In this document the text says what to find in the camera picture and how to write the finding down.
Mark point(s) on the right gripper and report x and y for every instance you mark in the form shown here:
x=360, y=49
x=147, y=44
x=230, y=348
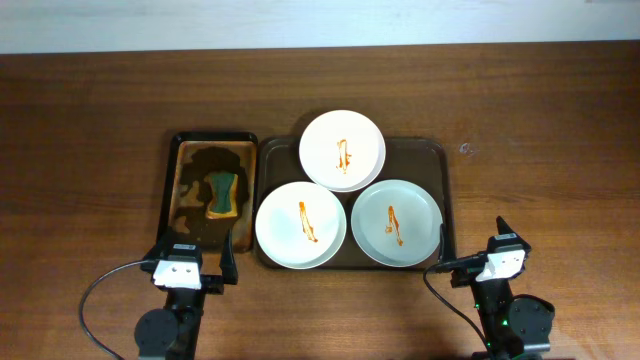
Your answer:
x=463, y=265

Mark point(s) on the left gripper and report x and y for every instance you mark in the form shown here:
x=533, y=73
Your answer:
x=212, y=284

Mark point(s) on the green and yellow sponge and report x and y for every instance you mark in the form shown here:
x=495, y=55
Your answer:
x=223, y=187

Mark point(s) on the white plate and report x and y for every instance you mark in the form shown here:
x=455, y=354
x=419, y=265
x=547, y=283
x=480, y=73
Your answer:
x=396, y=223
x=300, y=225
x=342, y=150

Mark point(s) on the white plate top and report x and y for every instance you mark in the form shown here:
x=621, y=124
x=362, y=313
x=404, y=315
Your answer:
x=342, y=150

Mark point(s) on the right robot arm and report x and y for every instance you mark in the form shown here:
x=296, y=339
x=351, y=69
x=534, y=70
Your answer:
x=511, y=326

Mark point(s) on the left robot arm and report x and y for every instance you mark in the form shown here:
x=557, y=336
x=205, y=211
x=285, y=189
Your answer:
x=171, y=332

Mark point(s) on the small black sponge tray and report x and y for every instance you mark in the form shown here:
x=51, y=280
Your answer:
x=188, y=195

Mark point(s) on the large brown serving tray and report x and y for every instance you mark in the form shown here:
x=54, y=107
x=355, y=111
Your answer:
x=417, y=160

